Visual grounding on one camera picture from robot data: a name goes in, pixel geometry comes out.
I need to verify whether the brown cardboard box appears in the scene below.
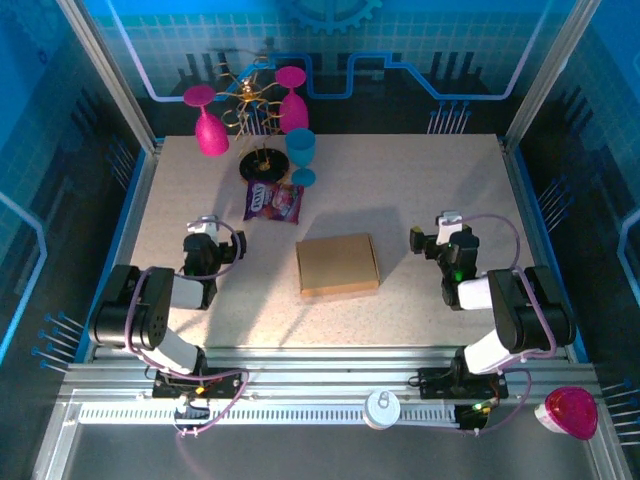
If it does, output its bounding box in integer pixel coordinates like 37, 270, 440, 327
294, 232, 381, 299

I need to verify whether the purple pink candy bag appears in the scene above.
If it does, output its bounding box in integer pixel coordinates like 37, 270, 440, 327
243, 179, 305, 226

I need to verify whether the pink plastic goblet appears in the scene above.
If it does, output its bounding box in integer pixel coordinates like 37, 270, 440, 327
274, 66, 310, 135
182, 84, 231, 159

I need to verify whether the blue plastic goblet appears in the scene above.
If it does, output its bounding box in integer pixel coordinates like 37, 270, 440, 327
284, 127, 318, 189

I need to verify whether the black control board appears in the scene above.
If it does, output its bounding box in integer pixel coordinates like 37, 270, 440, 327
455, 399, 496, 432

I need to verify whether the silver tin can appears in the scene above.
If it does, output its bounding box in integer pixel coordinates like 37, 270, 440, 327
363, 389, 401, 431

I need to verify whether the aluminium side rail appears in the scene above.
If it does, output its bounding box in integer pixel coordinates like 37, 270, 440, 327
112, 138, 165, 271
499, 135, 576, 361

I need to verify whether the gold wire glass rack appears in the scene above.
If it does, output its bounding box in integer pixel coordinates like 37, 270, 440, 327
212, 54, 292, 184

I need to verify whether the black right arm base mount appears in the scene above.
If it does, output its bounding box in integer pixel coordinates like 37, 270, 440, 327
417, 366, 509, 401

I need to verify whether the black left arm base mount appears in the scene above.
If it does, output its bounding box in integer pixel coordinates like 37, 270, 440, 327
151, 367, 250, 401

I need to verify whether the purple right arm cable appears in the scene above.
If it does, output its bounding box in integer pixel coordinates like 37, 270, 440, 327
457, 213, 559, 437

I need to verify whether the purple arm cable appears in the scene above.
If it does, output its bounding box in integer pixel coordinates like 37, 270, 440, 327
123, 217, 250, 438
457, 213, 559, 437

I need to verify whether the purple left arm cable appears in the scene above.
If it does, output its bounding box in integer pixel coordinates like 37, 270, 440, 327
123, 217, 250, 438

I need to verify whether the aluminium frame rail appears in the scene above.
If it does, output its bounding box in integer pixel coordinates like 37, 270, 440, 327
57, 347, 601, 406

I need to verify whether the white slotted cable duct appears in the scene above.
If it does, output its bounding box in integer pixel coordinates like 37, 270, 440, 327
77, 403, 461, 427

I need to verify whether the pink cup on rail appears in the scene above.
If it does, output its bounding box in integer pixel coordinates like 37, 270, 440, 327
533, 385, 599, 441

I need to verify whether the aluminium frame post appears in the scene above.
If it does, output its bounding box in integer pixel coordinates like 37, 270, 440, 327
57, 0, 164, 154
502, 0, 601, 149

